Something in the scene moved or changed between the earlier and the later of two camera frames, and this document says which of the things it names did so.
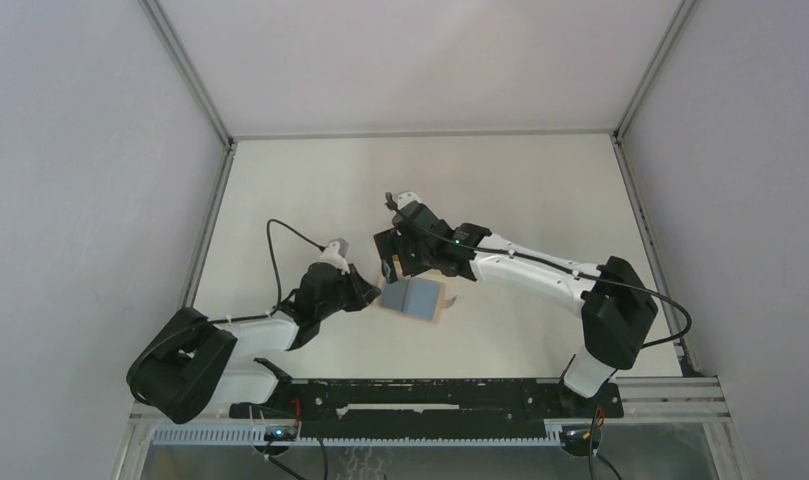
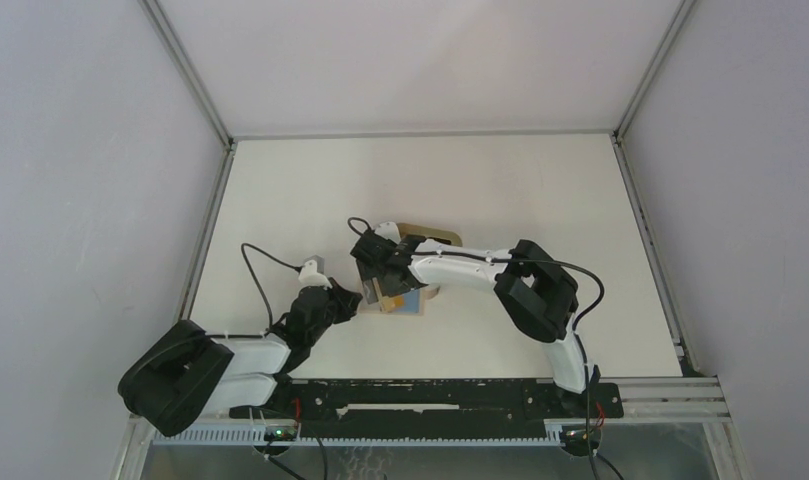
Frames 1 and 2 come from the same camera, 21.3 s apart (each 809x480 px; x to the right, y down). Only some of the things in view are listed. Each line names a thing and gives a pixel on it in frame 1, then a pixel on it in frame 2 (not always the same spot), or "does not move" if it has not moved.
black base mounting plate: x=433 y=408 does not move
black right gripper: x=393 y=241 → x=386 y=289
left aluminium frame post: x=160 y=18 does not move
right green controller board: x=580 y=436 does not move
